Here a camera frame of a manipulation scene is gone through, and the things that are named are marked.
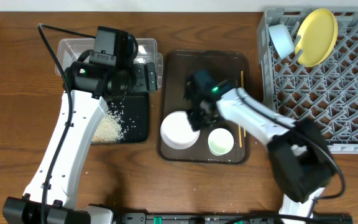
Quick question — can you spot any clear plastic waste bin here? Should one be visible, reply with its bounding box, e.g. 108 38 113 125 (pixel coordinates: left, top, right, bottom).
57 38 163 80

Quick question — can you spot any wooden chopstick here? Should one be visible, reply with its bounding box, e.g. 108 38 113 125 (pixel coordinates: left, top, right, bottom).
241 70 246 137
238 125 242 148

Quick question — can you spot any spilled rice pile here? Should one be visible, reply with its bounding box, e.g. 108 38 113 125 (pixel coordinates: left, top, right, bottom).
91 103 132 144

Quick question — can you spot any yellow plate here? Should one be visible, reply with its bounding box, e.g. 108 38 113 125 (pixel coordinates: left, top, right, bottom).
295 8 338 67

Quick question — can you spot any white pink bowl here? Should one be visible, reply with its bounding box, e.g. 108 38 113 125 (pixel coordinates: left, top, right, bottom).
160 111 200 150

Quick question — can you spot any left wooden chopstick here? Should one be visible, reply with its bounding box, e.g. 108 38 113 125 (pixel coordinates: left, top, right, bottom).
238 125 242 148

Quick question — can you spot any light blue rice bowl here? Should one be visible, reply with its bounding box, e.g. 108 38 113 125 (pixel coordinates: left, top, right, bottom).
268 24 295 59

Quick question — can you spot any white green cup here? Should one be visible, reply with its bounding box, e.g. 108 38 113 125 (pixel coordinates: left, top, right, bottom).
208 128 234 156

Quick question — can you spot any right wooden chopstick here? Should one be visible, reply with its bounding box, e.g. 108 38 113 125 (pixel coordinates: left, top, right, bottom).
241 70 246 137

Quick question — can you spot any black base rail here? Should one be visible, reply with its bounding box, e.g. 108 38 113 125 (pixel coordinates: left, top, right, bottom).
112 213 353 224

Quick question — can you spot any grey dishwasher rack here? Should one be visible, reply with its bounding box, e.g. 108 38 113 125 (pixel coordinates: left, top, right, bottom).
257 8 358 154

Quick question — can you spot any dark brown serving tray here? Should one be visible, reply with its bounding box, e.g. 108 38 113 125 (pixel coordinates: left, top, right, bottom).
157 50 250 165

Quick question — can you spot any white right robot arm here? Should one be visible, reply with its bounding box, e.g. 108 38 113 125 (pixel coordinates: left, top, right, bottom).
185 70 341 223

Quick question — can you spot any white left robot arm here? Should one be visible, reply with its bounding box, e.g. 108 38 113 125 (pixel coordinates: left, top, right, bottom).
2 26 157 223

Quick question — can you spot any black waste tray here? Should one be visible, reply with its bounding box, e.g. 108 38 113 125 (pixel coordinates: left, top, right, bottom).
102 93 149 144

